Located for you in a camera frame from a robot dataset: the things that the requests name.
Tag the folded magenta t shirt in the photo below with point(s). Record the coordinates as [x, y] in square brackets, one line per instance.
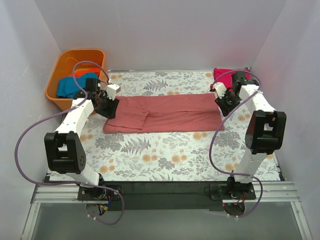
[224, 76]

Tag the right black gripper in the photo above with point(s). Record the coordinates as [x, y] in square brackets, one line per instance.
[223, 106]

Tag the floral patterned table mat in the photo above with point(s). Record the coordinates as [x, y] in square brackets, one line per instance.
[165, 156]

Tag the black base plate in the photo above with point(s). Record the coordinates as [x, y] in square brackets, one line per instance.
[168, 195]

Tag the aluminium frame rail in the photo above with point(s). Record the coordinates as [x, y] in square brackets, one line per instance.
[54, 213]

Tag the orange t shirt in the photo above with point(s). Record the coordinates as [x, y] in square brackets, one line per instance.
[81, 72]

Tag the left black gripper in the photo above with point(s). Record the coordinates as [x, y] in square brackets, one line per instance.
[109, 109]

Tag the dusty pink t shirt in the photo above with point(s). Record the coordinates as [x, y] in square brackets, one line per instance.
[167, 113]

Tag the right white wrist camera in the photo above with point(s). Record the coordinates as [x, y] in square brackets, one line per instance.
[218, 88]

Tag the orange plastic basket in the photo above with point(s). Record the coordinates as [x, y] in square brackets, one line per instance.
[64, 67]

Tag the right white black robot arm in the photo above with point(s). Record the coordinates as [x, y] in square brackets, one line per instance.
[264, 134]

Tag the blue t shirt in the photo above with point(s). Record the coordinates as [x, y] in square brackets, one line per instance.
[67, 88]

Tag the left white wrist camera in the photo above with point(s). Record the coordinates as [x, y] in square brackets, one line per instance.
[112, 90]

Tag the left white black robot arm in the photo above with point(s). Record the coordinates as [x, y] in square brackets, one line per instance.
[64, 150]

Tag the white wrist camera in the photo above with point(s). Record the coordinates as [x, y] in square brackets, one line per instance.
[112, 90]
[218, 88]

